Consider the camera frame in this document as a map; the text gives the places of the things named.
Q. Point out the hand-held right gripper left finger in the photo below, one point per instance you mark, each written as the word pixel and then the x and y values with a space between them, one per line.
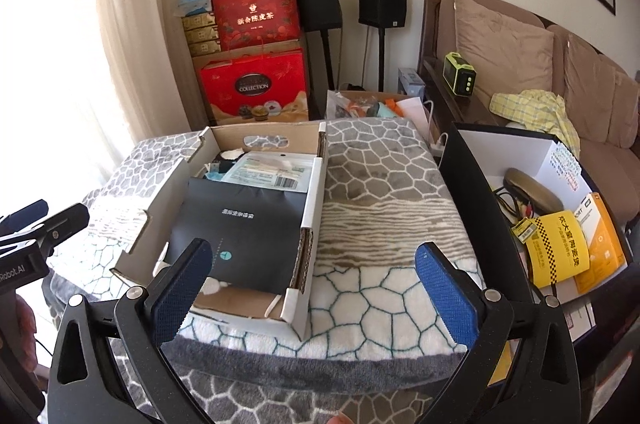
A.
pixel 185 289

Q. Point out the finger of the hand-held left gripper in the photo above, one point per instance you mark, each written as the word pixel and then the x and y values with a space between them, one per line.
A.
pixel 67 221
pixel 27 213

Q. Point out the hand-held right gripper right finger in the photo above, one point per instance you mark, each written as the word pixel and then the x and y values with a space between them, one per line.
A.
pixel 445 289

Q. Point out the black packet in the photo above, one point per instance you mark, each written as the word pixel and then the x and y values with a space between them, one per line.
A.
pixel 240 229

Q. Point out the blue face mask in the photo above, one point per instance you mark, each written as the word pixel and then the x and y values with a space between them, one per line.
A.
pixel 215 175

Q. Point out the translucent plastic packet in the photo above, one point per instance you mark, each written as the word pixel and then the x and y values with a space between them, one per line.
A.
pixel 260 171

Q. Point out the shallow cardboard tray box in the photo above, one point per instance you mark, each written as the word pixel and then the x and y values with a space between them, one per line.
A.
pixel 314 189

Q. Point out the person's left hand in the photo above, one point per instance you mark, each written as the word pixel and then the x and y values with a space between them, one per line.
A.
pixel 25 334

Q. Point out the person's right hand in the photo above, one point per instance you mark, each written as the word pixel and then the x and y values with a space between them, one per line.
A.
pixel 341 419

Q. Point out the patterned fleece blanket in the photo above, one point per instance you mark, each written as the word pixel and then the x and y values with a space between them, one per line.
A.
pixel 390 204

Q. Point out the black storage box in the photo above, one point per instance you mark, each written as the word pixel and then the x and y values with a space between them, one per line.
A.
pixel 465 184

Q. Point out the yellow packet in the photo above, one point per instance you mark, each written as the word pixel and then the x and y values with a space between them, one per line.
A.
pixel 560 249

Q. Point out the olive glasses case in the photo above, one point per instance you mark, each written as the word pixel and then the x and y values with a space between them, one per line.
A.
pixel 532 189

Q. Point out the orange box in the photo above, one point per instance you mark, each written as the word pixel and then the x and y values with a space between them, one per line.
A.
pixel 602 244

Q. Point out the yellow checked cloth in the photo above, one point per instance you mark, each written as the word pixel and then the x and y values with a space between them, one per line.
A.
pixel 540 113

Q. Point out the open cluttered cardboard box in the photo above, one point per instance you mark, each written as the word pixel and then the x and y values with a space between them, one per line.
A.
pixel 360 103

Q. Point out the white curtain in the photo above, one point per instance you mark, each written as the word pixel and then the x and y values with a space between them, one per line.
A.
pixel 140 28

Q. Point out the brown sofa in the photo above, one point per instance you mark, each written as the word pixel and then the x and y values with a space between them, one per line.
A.
pixel 610 163

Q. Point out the blue and white box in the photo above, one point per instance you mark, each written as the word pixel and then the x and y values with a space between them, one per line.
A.
pixel 412 81

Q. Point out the green clock radio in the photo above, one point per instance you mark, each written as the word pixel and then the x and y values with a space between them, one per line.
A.
pixel 460 73

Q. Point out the gold box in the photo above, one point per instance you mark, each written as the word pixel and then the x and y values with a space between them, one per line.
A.
pixel 199 20
pixel 201 34
pixel 204 48

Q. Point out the red gift box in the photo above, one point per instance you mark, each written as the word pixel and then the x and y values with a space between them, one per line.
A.
pixel 255 73

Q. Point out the black speaker stand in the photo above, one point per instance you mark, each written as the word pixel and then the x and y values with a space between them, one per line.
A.
pixel 322 63
pixel 377 58

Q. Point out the tan sofa cushion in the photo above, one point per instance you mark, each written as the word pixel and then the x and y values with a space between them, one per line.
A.
pixel 590 78
pixel 505 43

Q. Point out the blue tissue box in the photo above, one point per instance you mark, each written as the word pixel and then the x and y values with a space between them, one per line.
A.
pixel 194 1

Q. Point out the black speaker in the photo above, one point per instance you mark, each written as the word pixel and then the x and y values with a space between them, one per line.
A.
pixel 317 1
pixel 382 1

